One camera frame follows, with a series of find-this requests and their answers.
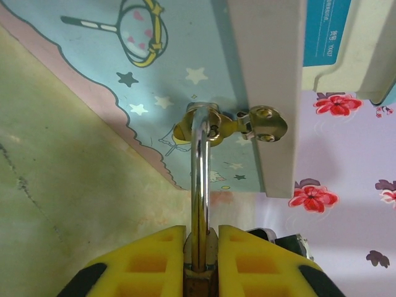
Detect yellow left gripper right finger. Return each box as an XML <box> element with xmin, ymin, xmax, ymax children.
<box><xmin>218</xmin><ymin>225</ymin><xmax>347</xmax><ymax>297</ymax></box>

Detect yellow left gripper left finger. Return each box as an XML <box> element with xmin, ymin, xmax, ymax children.
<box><xmin>57</xmin><ymin>225</ymin><xmax>187</xmax><ymax>297</ymax></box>

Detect brass padlock with silver shackle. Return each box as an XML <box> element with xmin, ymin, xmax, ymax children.
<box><xmin>182</xmin><ymin>101</ymin><xmax>221</xmax><ymax>297</ymax></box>

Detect metal hasp latch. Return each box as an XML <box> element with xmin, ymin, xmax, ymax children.
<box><xmin>172</xmin><ymin>103</ymin><xmax>289</xmax><ymax>150</ymax></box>

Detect blue cartoon tin box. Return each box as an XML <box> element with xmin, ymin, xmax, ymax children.
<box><xmin>0</xmin><ymin>0</ymin><xmax>303</xmax><ymax>199</ymax></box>

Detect white storage box blue lid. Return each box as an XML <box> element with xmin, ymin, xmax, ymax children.
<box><xmin>301</xmin><ymin>0</ymin><xmax>396</xmax><ymax>105</ymax></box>

